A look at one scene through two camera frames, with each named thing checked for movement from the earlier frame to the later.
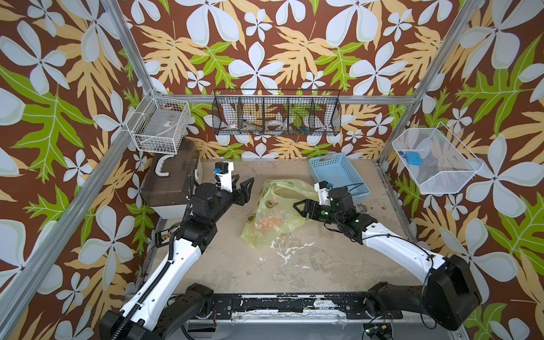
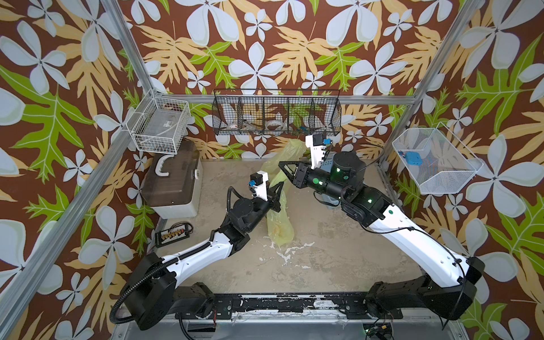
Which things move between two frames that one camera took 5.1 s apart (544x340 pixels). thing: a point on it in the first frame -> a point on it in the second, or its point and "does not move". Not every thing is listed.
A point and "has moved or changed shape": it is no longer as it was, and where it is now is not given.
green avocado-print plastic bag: (275, 214) has moved or changed shape
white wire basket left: (159, 124) does not move
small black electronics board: (377, 330) does not move
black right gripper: (309, 203) -> (304, 178)
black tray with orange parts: (162, 238) does not move
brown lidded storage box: (166, 188) does not move
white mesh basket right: (438, 160) does not move
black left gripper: (236, 195) -> (272, 199)
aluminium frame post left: (128, 43) does not move
